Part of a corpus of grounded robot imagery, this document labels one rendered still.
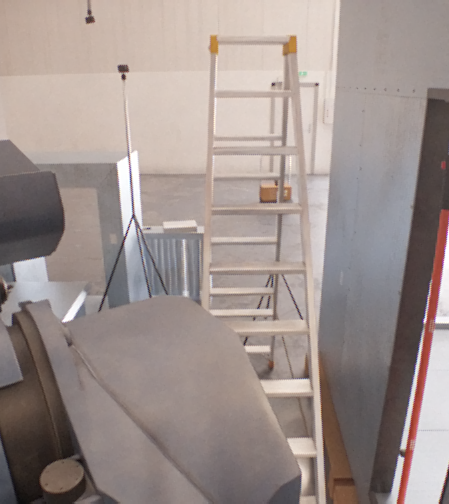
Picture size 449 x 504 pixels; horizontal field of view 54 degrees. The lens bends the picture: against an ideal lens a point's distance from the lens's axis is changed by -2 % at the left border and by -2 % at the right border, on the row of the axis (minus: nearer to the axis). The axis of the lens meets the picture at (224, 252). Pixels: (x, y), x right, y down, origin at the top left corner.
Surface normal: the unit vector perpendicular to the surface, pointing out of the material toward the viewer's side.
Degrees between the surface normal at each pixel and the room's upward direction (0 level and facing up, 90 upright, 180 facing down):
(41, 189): 63
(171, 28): 90
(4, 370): 32
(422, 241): 90
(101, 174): 90
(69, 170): 90
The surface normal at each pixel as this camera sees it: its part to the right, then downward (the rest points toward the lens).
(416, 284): -0.04, 0.35
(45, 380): 0.39, -0.46
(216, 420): 0.14, -0.83
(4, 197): 0.49, -0.18
